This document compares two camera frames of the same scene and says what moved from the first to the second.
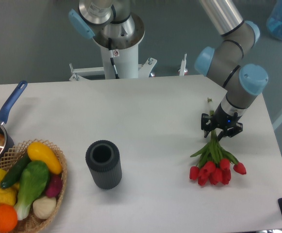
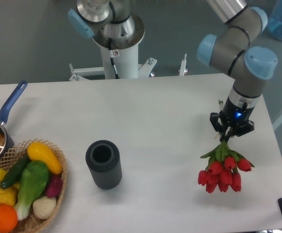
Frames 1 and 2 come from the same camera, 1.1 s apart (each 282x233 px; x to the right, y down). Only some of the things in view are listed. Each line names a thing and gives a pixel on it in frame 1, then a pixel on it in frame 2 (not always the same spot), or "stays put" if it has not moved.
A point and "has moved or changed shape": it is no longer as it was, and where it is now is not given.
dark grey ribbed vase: [104, 160] stays put
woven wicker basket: [30, 183] stays put
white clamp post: [182, 68] stays put
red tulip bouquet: [214, 164] has moved or changed shape
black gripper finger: [207, 123] -> [214, 118]
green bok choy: [34, 178] stays put
